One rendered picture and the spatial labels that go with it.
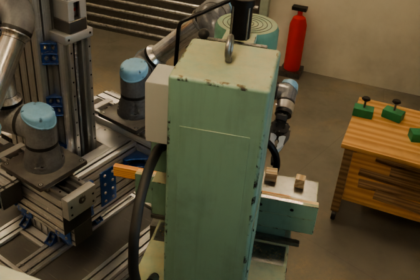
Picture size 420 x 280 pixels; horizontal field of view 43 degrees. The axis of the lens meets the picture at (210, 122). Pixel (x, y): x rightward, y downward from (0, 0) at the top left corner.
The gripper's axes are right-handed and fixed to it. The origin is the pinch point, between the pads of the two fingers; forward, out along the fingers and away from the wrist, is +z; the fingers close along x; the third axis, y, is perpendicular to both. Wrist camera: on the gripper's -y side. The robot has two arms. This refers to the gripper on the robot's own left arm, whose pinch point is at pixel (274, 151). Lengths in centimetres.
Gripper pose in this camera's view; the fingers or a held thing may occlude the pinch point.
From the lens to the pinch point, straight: 215.0
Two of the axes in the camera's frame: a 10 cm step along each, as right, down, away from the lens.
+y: -0.1, 5.0, 8.7
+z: -2.6, 8.4, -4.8
